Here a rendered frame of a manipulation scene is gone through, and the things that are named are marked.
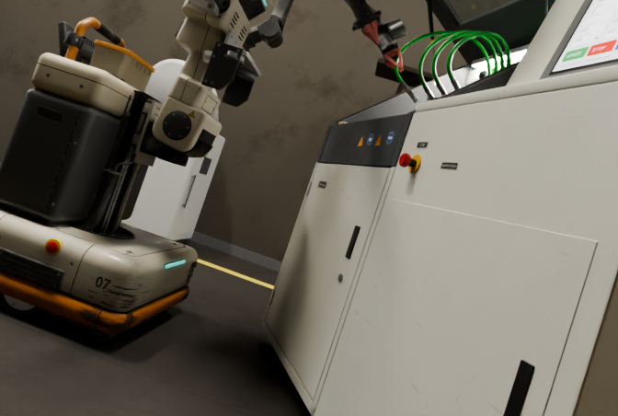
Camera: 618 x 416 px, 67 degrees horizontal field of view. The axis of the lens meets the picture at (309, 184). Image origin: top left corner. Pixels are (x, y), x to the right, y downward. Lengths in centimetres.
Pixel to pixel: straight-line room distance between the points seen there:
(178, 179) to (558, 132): 264
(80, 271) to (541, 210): 127
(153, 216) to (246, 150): 107
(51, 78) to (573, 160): 149
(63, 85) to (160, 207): 168
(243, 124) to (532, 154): 325
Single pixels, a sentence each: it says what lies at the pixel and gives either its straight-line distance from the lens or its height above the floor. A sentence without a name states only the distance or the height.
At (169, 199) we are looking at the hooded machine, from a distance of 322.
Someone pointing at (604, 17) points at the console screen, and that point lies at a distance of 143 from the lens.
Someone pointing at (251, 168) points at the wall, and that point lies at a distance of 390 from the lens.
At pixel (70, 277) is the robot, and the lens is 160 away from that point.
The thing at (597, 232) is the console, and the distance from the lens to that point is 78.
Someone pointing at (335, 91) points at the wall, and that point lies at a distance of 393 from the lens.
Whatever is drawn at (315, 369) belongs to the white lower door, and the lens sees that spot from 143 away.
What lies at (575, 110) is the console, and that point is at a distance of 89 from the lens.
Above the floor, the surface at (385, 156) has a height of 82.
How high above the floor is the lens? 62
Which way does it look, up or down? 2 degrees up
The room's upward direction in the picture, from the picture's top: 19 degrees clockwise
